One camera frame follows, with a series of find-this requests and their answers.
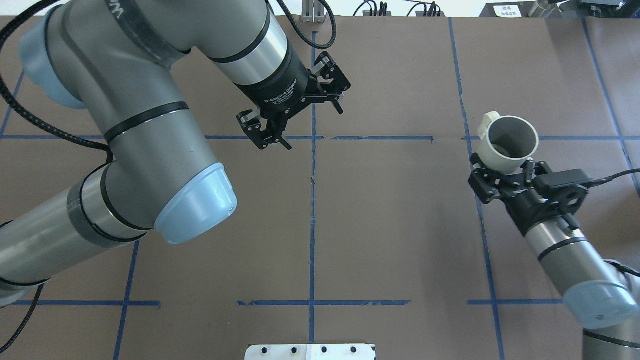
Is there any white cup with handle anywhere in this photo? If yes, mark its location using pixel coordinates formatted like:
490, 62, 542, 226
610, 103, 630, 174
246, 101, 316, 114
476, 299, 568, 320
476, 111, 540, 175

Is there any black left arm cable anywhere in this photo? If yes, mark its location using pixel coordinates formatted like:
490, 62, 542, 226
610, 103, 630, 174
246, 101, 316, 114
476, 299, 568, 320
0, 0, 337, 353

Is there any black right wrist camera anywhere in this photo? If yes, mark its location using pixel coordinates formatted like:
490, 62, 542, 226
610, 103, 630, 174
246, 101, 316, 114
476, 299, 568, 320
532, 169, 594, 215

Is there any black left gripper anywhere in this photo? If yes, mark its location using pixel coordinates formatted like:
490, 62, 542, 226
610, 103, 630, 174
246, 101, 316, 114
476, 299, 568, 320
236, 48, 352, 150

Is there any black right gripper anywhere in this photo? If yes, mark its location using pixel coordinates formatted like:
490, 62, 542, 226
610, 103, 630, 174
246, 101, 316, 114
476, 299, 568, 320
468, 153, 562, 237

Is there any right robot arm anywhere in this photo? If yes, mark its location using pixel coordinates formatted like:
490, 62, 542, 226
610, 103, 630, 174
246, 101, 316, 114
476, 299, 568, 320
468, 153, 640, 360

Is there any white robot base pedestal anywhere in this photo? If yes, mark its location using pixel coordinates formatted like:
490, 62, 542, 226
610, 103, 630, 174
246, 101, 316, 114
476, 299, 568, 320
244, 342, 377, 360

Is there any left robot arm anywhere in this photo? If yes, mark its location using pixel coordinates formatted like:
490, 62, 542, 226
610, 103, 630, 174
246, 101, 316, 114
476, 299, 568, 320
1, 0, 351, 306

